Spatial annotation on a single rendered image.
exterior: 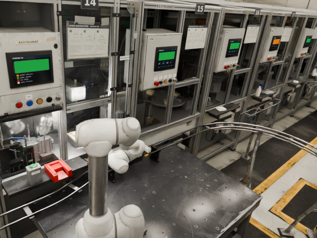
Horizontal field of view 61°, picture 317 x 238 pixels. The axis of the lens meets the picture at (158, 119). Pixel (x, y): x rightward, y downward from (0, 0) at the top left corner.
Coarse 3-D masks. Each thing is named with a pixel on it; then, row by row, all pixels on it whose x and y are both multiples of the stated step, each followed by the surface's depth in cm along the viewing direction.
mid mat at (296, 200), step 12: (300, 180) 363; (288, 192) 338; (300, 192) 339; (312, 192) 342; (276, 204) 315; (288, 204) 316; (300, 204) 318; (312, 204) 321; (288, 216) 298; (312, 216) 302; (300, 228) 285; (312, 228) 286
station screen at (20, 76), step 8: (24, 56) 148; (32, 56) 151; (40, 56) 154; (48, 56) 157; (24, 72) 151; (32, 72) 154; (40, 72) 157; (48, 72) 161; (16, 80) 150; (24, 80) 153; (32, 80) 156; (40, 80) 159; (48, 80) 163
